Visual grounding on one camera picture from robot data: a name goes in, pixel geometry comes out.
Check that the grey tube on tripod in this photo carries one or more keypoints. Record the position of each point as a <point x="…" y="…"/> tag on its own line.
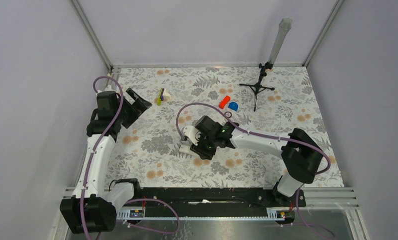
<point x="284" y="26"/>

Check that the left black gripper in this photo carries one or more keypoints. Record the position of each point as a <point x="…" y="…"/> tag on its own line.
<point x="139" y="106"/>

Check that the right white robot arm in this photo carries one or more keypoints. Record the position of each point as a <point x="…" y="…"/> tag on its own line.
<point x="299" y="153"/>

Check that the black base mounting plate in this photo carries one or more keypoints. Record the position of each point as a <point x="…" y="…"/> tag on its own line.
<point x="227" y="202"/>

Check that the white remote control body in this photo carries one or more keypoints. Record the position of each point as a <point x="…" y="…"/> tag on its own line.
<point x="186" y="149"/>

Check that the red plastic block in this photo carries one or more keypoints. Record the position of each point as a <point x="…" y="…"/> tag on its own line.
<point x="224" y="102"/>

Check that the small yellow object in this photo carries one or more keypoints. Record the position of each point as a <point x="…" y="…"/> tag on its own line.
<point x="160" y="98"/>

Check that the black mini tripod stand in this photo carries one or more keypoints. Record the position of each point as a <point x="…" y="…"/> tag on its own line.
<point x="258" y="87"/>

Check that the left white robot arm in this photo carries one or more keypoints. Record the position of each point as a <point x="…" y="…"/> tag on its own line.
<point x="91" y="208"/>

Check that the blue plastic cap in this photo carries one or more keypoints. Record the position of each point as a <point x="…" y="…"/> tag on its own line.
<point x="233" y="106"/>

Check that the floral patterned table mat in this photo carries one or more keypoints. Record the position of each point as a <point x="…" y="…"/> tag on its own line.
<point x="179" y="142"/>

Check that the small white block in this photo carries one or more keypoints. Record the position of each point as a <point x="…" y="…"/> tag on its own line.
<point x="166" y="95"/>

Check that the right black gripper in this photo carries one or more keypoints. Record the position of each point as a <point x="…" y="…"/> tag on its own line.
<point x="203" y="154"/>

